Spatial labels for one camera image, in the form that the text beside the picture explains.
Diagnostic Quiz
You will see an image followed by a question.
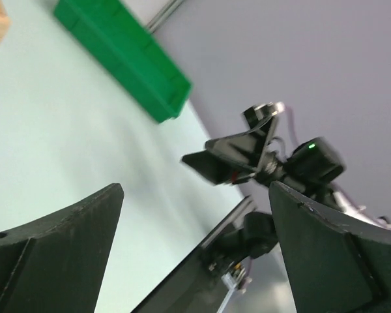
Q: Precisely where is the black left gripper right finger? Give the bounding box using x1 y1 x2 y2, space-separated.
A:
268 183 391 312

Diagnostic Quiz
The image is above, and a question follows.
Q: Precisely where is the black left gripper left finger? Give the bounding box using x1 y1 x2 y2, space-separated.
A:
0 183 124 312

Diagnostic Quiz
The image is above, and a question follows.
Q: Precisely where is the green plastic tray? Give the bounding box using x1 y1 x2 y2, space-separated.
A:
53 0 192 123

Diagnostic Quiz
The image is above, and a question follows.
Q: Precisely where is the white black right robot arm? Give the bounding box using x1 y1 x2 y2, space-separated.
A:
182 102 391 286

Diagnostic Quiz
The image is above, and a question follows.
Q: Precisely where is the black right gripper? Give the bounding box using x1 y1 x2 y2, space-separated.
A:
181 102 285 187

